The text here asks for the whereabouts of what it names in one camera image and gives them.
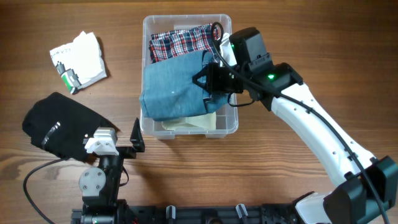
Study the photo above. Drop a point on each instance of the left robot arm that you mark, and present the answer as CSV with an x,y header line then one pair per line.
x,y
100,185

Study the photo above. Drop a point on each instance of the clear plastic storage bin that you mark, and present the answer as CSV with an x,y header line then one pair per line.
x,y
227,121

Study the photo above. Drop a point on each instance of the blue denim jeans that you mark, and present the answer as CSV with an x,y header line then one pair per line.
x,y
169,93

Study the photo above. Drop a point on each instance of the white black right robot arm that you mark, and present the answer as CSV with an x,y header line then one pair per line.
x,y
365,187

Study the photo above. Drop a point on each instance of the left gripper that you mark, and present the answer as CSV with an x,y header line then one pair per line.
x,y
137,139

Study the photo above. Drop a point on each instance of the cream folded cloth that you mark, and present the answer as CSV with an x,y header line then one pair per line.
x,y
206,121

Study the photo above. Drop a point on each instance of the red navy plaid shirt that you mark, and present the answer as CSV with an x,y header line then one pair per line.
x,y
173,43

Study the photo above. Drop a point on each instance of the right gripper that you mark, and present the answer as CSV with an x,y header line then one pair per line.
x,y
213,81

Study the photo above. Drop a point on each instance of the white printed folded shirt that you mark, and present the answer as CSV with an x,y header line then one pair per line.
x,y
80,62

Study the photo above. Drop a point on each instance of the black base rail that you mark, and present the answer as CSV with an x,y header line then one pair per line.
x,y
264,214

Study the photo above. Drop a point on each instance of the black folded garment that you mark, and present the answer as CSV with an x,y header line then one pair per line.
x,y
58,125

